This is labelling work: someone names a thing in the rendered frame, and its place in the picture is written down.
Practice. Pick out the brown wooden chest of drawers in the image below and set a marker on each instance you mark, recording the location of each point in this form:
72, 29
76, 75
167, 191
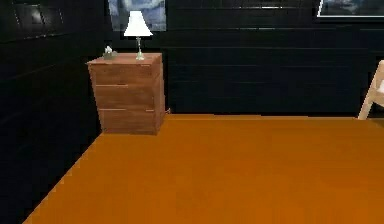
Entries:
128, 95

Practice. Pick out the white shade table lamp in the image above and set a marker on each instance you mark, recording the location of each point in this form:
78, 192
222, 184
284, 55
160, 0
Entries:
138, 24

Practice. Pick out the pale wooden chair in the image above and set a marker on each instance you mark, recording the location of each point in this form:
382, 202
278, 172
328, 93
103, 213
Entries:
376, 88

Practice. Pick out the white framed wall picture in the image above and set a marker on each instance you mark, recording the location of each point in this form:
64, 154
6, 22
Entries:
350, 7

